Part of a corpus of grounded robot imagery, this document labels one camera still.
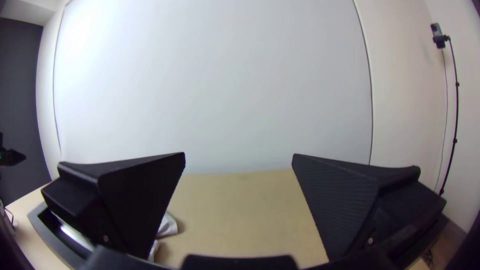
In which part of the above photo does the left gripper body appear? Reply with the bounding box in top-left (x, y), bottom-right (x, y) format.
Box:
top-left (0, 131), bottom-right (28, 168)

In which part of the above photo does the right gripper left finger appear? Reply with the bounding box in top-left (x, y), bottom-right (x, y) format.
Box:
top-left (40, 151), bottom-right (187, 261)

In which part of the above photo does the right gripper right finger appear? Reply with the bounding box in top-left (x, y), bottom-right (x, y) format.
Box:
top-left (291, 152), bottom-right (448, 262)

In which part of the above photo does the light grey t-shirt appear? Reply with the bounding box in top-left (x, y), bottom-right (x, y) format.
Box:
top-left (147, 211), bottom-right (179, 262)

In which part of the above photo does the small black camera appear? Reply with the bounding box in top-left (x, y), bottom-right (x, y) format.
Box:
top-left (430, 22), bottom-right (449, 50)

